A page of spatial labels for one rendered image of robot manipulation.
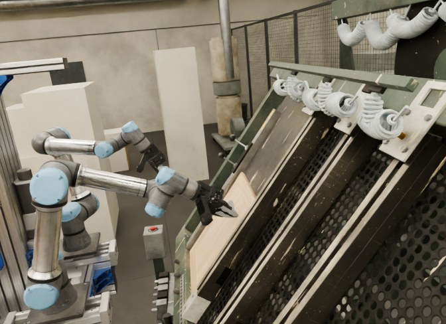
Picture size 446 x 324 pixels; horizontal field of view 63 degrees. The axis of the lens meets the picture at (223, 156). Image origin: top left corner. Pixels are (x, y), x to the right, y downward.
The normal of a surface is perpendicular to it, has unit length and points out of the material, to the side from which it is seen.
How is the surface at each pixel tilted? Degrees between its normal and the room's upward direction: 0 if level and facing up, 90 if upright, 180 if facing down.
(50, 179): 83
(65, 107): 90
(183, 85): 90
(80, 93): 90
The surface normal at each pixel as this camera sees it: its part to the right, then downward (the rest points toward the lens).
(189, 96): 0.22, 0.26
